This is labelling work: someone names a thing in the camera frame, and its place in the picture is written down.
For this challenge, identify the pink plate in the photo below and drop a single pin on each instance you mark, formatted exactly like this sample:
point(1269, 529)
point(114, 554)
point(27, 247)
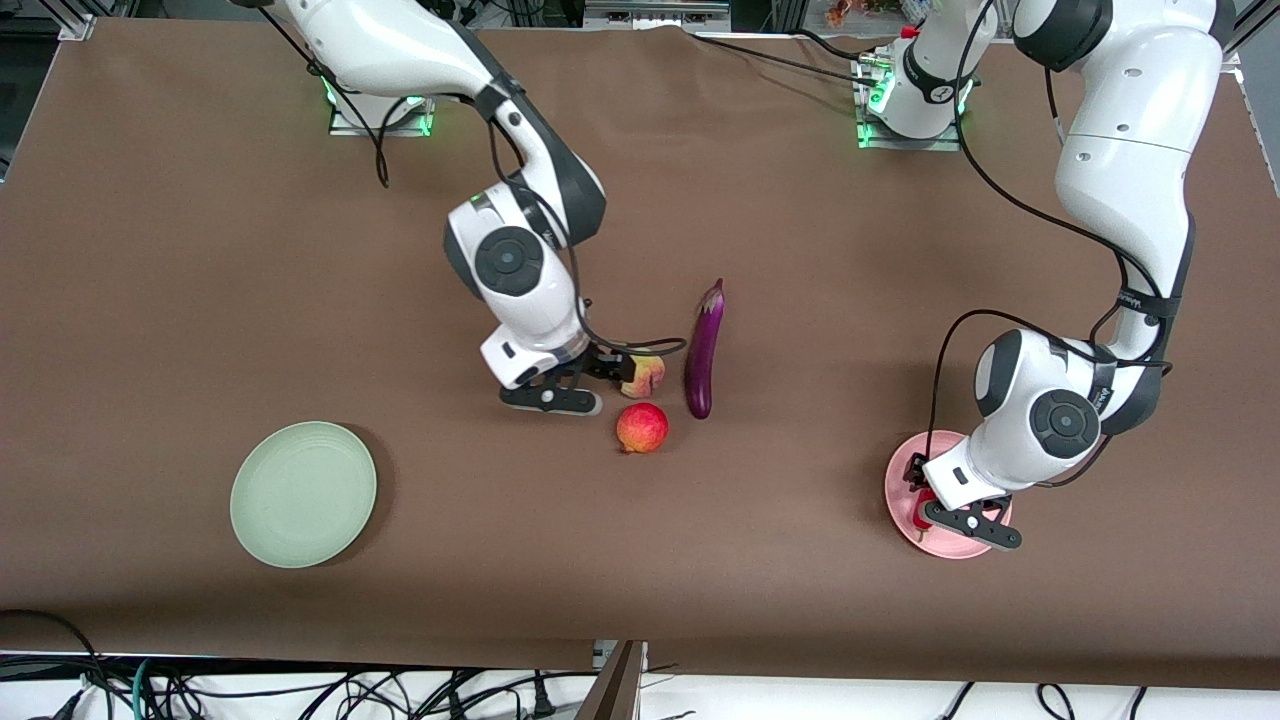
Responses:
point(905, 460)

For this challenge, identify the yellow-pink peach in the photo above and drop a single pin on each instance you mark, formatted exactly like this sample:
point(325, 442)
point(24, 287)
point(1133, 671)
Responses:
point(648, 378)

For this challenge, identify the pale green plate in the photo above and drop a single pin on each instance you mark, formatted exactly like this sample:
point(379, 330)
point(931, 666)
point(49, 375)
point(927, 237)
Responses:
point(303, 495)

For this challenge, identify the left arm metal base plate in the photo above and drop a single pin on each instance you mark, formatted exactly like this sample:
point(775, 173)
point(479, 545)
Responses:
point(950, 142)

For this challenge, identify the red pomegranate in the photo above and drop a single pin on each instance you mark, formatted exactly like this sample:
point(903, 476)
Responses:
point(642, 428)

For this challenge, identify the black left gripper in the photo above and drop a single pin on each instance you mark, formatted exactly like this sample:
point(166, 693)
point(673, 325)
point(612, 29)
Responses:
point(914, 473)

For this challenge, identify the black power plug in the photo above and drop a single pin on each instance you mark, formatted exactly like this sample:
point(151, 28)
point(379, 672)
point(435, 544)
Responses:
point(541, 695)

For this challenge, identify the brown table cover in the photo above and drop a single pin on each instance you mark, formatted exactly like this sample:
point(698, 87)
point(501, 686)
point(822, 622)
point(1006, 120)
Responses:
point(600, 560)

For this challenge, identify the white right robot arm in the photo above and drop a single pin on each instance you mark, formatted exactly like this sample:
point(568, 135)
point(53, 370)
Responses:
point(510, 260)

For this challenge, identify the purple eggplant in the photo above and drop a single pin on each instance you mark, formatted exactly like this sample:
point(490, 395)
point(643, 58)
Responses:
point(703, 350)

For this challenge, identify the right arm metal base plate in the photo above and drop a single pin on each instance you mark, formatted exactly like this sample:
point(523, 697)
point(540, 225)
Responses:
point(425, 118)

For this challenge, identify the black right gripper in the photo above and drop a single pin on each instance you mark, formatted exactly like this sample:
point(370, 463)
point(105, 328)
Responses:
point(603, 361)

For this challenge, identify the red chili pepper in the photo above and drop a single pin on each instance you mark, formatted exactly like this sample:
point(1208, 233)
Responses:
point(922, 510)

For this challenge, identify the orange background object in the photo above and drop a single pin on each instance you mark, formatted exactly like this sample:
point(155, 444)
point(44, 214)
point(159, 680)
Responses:
point(842, 12)

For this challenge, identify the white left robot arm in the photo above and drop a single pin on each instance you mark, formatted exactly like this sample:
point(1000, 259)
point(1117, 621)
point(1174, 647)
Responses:
point(1130, 150)

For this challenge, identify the aluminium profile post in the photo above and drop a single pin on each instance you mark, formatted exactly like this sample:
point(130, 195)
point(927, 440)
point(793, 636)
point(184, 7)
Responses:
point(615, 685)

